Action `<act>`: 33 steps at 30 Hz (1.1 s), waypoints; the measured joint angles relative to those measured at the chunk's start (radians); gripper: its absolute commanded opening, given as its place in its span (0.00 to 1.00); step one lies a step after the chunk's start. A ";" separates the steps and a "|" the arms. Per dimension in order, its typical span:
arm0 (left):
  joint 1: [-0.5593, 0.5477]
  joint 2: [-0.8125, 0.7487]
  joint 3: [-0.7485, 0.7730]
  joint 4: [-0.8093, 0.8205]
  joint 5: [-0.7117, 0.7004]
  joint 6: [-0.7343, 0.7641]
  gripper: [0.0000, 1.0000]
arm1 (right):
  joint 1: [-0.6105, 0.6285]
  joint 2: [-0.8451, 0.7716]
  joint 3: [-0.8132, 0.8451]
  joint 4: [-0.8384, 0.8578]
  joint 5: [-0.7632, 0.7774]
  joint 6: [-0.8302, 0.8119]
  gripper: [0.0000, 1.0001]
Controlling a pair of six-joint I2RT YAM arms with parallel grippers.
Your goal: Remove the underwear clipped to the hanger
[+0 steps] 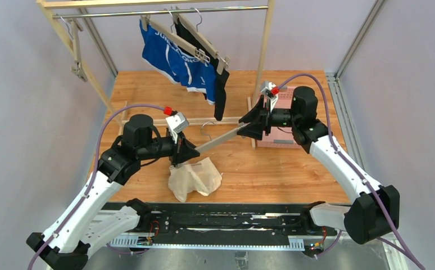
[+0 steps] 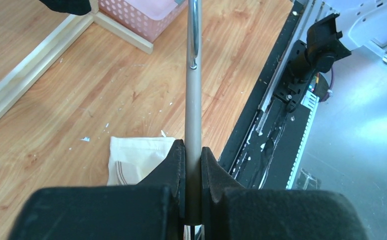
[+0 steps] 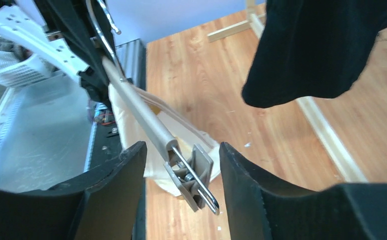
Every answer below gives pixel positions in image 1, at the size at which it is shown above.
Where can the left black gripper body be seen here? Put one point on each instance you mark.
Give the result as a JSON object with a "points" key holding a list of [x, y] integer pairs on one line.
{"points": [[179, 151]]}

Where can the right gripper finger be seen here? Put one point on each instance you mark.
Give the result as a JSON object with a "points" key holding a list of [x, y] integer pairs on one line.
{"points": [[256, 115], [253, 130]]}

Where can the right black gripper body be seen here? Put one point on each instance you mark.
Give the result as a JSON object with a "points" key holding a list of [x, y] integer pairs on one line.
{"points": [[264, 120]]}

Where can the beige clip hanger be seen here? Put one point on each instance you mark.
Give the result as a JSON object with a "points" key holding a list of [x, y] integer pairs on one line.
{"points": [[220, 139]]}

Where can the beige underwear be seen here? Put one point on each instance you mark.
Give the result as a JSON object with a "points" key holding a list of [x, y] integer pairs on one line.
{"points": [[202, 177]]}

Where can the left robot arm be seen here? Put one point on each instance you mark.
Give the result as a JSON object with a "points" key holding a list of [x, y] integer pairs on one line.
{"points": [[72, 239]]}

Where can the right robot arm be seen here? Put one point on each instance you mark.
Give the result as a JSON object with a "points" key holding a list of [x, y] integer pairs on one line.
{"points": [[374, 210]]}

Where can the black underwear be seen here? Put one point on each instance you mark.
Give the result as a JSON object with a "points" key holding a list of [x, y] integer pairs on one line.
{"points": [[221, 79]]}

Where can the hanger holding black underwear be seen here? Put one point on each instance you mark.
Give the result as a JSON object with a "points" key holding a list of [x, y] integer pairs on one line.
{"points": [[193, 29]]}

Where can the blue underwear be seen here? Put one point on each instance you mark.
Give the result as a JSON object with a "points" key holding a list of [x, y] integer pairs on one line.
{"points": [[176, 65]]}

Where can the hanger holding blue underwear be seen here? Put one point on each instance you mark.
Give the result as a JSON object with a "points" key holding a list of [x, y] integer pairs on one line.
{"points": [[180, 42]]}

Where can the empty hanger on rack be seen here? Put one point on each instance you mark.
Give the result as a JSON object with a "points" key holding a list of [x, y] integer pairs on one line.
{"points": [[74, 28]]}

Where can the pink plastic basket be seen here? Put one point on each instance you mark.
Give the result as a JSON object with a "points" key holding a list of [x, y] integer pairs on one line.
{"points": [[281, 137]]}

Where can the wooden clothes rack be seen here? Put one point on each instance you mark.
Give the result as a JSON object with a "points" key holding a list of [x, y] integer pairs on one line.
{"points": [[68, 18]]}

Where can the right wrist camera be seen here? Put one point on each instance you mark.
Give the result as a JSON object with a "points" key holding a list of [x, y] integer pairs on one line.
{"points": [[270, 92]]}

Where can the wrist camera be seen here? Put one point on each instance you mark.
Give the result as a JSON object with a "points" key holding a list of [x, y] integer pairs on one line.
{"points": [[176, 124], [270, 92]]}

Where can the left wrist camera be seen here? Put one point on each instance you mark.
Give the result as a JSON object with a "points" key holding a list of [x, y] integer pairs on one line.
{"points": [[176, 124]]}

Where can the aluminium frame post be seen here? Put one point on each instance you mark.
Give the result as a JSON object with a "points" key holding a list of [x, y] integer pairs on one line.
{"points": [[359, 37]]}

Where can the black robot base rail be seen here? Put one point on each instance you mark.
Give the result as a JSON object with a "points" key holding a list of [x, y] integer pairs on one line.
{"points": [[214, 226]]}

